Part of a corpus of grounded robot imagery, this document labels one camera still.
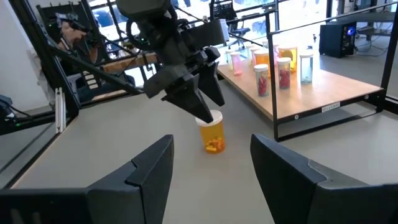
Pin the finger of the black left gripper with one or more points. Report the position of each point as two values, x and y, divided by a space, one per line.
211 84
189 101

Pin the large orange pill bottle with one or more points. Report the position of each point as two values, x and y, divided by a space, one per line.
262 57
287 56
213 137

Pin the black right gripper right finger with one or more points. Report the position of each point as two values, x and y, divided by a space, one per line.
311 202

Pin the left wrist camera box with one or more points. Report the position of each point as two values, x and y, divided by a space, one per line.
205 32

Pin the white plastic strip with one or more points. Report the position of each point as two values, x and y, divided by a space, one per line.
59 109

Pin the grey table mat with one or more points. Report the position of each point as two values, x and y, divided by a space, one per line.
124 130

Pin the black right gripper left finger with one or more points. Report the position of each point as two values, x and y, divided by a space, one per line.
118 199

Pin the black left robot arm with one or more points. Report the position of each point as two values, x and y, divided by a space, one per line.
146 9

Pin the person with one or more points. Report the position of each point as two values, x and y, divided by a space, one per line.
70 35

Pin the office chair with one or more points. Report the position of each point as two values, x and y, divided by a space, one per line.
241 31

